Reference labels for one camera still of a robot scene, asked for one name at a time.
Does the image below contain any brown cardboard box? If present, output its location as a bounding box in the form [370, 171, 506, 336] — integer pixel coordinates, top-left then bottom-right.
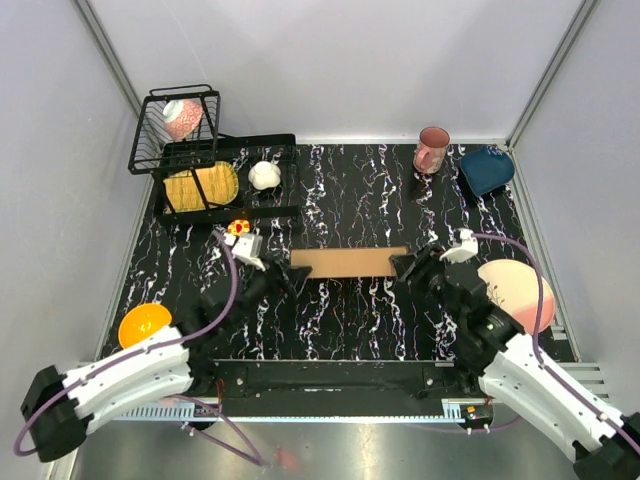
[290, 247, 408, 279]

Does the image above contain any pink cream round plate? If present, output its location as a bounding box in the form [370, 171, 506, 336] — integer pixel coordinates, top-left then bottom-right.
[478, 259, 539, 334]

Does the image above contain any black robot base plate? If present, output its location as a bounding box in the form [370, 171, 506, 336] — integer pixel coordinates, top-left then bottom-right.
[186, 360, 497, 421]

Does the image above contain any pink ceramic mug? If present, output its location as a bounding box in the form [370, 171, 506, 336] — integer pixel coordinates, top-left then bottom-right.
[413, 127, 450, 175]

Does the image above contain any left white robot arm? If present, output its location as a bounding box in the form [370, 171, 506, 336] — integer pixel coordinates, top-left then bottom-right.
[14, 261, 313, 463]

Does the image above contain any black wire dish rack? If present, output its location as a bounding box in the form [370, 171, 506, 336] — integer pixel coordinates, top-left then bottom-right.
[128, 84, 300, 226]

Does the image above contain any red yellow flower toy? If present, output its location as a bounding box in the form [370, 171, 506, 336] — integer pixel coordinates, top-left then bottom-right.
[227, 219, 251, 237]

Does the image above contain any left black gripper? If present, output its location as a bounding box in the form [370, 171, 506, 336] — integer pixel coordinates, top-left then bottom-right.
[226, 256, 311, 329]

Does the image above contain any orange round bowl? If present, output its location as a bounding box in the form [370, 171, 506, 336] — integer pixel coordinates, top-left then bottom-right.
[118, 303, 172, 349]

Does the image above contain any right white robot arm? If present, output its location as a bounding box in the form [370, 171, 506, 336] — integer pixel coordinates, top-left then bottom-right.
[390, 246, 639, 479]

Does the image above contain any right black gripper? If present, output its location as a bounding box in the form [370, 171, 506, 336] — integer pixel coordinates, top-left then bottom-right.
[388, 242, 464, 324]

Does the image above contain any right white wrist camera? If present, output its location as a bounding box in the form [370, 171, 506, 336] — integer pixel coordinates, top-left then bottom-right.
[439, 228, 479, 264]

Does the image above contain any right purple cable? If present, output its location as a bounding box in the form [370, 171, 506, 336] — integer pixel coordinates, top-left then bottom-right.
[409, 231, 640, 456]

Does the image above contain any yellow woven plate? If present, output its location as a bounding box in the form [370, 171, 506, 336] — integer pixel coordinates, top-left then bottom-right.
[164, 161, 239, 213]

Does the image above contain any dark blue dish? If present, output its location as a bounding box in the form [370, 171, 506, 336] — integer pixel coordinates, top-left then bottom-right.
[460, 145, 515, 196]

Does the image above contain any pink patterned bowl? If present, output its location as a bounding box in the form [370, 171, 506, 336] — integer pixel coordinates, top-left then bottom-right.
[162, 99, 203, 142]

